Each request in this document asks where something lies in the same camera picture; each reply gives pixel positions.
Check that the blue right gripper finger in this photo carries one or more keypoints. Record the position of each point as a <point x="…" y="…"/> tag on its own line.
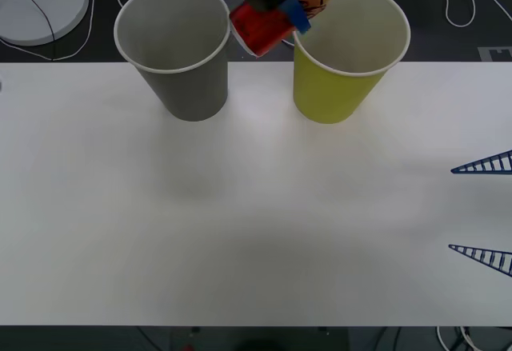
<point x="498" y="259"/>
<point x="496" y="165"/>

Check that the grey floor marker tag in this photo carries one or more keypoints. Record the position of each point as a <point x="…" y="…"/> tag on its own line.
<point x="485" y="55"/>

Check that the orange and red drink can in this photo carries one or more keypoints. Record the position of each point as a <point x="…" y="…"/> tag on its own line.
<point x="260" y="31"/>

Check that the yellow-green plastic waste bin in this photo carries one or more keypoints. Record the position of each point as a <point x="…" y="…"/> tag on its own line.
<point x="328" y="95"/>

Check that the round white disc base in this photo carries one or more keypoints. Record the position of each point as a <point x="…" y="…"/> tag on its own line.
<point x="24" y="19"/>

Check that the grey plastic waste bin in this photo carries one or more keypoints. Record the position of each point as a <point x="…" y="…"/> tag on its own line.
<point x="192" y="95"/>

